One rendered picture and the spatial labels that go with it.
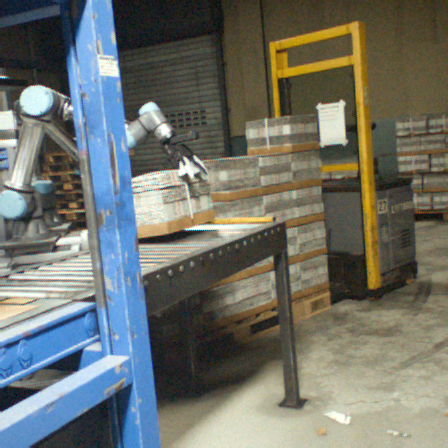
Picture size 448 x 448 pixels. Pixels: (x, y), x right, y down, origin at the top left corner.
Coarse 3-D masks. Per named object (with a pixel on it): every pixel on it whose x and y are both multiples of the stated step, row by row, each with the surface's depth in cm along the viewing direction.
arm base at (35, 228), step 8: (40, 216) 274; (16, 224) 272; (24, 224) 270; (32, 224) 270; (40, 224) 273; (16, 232) 272; (24, 232) 269; (32, 232) 270; (40, 232) 273; (48, 232) 276; (16, 240) 271; (24, 240) 269; (32, 240) 269
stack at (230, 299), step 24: (288, 192) 398; (216, 216) 355; (240, 216) 368; (264, 216) 383; (288, 216) 399; (288, 240) 399; (264, 264) 383; (216, 288) 355; (240, 288) 369; (264, 288) 383; (168, 312) 332; (192, 312) 344; (216, 312) 355; (240, 312) 370; (264, 312) 384; (168, 336) 332; (216, 336) 356; (240, 336) 370; (168, 360) 332
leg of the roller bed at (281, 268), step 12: (276, 264) 272; (288, 264) 274; (276, 276) 273; (288, 276) 274; (276, 288) 274; (288, 288) 273; (288, 300) 273; (288, 312) 273; (288, 324) 274; (288, 336) 275; (288, 348) 275; (288, 360) 276; (288, 372) 277; (288, 384) 278; (288, 396) 279
